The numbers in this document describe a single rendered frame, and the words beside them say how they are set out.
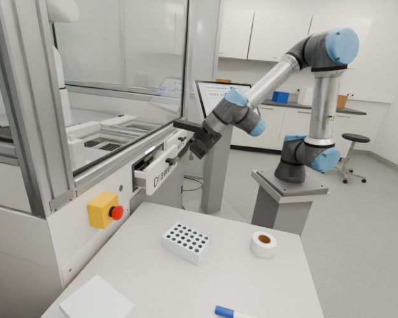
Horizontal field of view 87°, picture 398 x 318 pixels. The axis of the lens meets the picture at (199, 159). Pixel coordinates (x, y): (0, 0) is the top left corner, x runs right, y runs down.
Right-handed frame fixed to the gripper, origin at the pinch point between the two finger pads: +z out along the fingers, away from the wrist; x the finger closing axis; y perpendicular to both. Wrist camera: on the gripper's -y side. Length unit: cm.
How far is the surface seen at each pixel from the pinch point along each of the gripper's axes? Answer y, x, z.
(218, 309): 29, -44, -3
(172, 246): 16.2, -30.6, 4.9
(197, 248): 21.3, -30.5, -0.1
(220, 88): -12, 92, -21
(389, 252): 183, 94, -16
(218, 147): 18, 89, 14
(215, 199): 50, 92, 54
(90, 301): 7, -50, 12
